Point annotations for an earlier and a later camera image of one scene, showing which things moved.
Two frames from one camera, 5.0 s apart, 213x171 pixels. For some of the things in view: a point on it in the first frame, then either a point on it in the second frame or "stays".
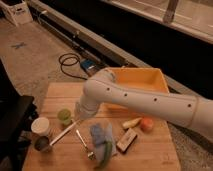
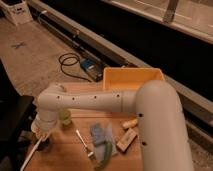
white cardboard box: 17,10 stays
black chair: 18,114 stays
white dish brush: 63,133 to 30,154
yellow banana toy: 131,123 stays
